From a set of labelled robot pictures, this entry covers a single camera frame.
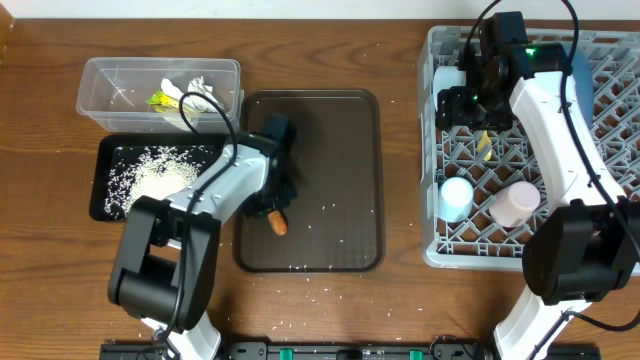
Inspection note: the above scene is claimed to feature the orange carrot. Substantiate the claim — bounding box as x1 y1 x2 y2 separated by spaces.
267 210 288 236

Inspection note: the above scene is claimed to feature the yellow plastic spoon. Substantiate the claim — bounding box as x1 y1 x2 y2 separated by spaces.
476 130 493 162

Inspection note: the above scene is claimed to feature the light blue bowl with rice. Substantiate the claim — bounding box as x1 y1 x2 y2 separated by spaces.
432 66 466 110

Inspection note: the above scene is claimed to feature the light blue cup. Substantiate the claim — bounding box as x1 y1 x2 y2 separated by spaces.
438 177 474 223

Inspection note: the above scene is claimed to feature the white pink cup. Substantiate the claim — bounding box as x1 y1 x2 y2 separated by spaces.
489 181 541 228

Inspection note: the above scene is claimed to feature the white tissue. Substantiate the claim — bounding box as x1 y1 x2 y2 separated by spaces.
159 75 225 133

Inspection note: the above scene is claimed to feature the dark blue plate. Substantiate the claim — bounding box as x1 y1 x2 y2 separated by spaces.
572 49 594 127

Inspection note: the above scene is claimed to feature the yellow green snack wrapper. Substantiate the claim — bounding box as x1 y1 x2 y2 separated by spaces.
145 90 179 113

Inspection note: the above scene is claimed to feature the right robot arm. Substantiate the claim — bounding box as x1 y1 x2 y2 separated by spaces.
435 6 639 359

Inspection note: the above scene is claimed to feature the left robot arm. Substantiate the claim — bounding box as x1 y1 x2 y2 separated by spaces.
100 115 296 359

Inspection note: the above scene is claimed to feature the grey dishwasher rack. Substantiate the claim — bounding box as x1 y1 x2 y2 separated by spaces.
418 26 639 271

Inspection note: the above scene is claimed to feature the clear plastic waste bin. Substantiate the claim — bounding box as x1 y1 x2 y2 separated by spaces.
76 57 244 133

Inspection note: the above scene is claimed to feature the brown serving tray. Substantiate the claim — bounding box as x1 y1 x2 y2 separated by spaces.
234 89 385 273

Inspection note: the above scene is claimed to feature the pile of white rice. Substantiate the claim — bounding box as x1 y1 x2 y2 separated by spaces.
98 145 220 221

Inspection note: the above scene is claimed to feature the black rectangular tray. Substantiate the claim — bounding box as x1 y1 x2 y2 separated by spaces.
89 133 226 222

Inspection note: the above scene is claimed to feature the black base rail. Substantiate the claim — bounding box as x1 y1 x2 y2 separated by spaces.
98 335 602 360

